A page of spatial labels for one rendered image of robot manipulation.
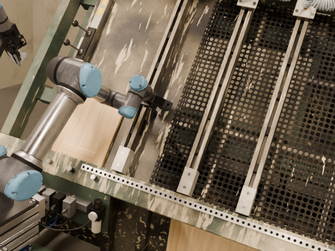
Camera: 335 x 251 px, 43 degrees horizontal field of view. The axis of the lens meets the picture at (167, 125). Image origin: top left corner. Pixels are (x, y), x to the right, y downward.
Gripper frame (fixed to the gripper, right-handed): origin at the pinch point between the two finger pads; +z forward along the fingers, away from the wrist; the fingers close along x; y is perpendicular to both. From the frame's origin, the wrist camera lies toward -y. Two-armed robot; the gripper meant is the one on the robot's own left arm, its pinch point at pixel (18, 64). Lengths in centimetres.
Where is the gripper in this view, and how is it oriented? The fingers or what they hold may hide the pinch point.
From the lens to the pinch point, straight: 217.6
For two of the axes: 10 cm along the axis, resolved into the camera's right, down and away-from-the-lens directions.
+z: 1.4, 6.6, 7.4
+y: 5.3, -6.8, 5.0
